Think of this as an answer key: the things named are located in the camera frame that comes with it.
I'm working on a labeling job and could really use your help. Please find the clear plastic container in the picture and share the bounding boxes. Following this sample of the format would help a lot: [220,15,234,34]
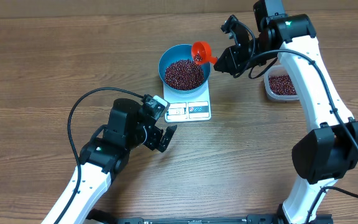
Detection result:
[264,65,299,102]

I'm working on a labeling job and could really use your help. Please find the red beans in container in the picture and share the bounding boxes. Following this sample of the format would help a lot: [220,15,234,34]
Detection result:
[268,75,296,96]

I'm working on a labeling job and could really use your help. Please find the red scoop with blue handle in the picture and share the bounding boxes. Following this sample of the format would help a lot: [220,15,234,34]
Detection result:
[191,41,218,65]

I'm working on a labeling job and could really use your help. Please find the blue bowl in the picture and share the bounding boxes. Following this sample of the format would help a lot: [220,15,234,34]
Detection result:
[158,44,211,86]

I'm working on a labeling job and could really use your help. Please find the red beans in bowl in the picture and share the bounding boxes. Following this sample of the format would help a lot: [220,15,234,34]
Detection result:
[164,59,204,91]

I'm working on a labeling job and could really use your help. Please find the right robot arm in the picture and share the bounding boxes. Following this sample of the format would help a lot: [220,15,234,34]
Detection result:
[214,1,358,223]

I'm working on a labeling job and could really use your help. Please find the white digital kitchen scale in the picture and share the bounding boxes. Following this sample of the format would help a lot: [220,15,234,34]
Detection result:
[163,82,212,123]

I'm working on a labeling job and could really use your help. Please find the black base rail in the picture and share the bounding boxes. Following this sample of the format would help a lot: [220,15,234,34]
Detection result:
[85,208,334,224]

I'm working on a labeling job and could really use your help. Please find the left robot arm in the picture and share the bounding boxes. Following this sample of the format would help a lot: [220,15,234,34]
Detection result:
[43,95,177,223]

